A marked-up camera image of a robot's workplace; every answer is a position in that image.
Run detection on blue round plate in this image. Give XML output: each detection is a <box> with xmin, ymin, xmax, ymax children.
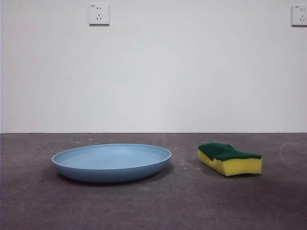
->
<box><xmin>51</xmin><ymin>143</ymin><xmax>173</xmax><ymax>184</ymax></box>

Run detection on yellow sponge with green pad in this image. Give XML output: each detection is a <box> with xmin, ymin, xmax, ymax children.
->
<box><xmin>198</xmin><ymin>143</ymin><xmax>262</xmax><ymax>178</ymax></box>

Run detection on white wall socket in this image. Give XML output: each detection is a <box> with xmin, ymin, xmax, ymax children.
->
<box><xmin>89</xmin><ymin>3</ymin><xmax>110</xmax><ymax>26</ymax></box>
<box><xmin>291</xmin><ymin>5</ymin><xmax>307</xmax><ymax>27</ymax></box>

